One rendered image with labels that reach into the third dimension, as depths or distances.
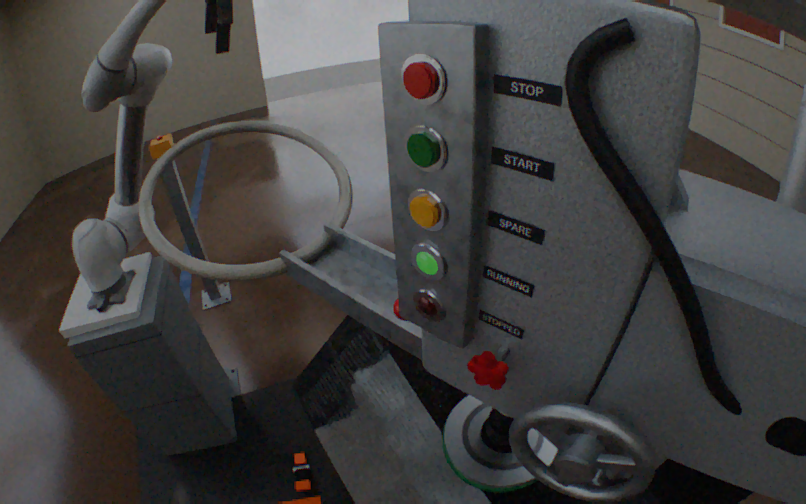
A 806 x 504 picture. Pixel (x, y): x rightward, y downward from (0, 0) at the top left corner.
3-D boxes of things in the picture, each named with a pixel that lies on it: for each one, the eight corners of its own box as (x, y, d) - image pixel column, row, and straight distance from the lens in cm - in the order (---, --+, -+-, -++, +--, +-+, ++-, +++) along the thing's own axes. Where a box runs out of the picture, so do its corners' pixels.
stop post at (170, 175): (229, 283, 271) (178, 128, 227) (231, 301, 255) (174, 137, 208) (202, 291, 274) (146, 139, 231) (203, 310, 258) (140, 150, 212)
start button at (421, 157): (443, 167, 29) (443, 133, 28) (435, 172, 28) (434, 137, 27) (414, 159, 30) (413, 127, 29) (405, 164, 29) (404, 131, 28)
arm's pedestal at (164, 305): (158, 467, 204) (54, 359, 152) (157, 388, 231) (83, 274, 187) (250, 449, 186) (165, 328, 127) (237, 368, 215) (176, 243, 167)
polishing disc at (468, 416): (443, 391, 79) (443, 388, 78) (548, 385, 82) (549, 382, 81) (444, 492, 70) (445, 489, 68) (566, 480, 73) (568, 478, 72)
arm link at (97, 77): (87, 48, 108) (123, 37, 117) (66, 97, 120) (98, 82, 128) (110, 81, 102) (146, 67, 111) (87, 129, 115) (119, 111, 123)
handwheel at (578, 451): (641, 451, 50) (703, 374, 39) (608, 523, 45) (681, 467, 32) (535, 402, 49) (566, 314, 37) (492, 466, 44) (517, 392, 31)
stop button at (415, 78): (442, 99, 27) (441, 61, 26) (433, 102, 26) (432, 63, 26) (411, 94, 28) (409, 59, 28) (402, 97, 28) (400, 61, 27)
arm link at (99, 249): (81, 289, 155) (56, 237, 146) (109, 259, 162) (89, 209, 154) (105, 295, 142) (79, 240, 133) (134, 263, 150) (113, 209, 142)
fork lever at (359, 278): (673, 392, 66) (688, 372, 62) (636, 499, 55) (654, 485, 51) (343, 234, 83) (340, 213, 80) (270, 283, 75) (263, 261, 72)
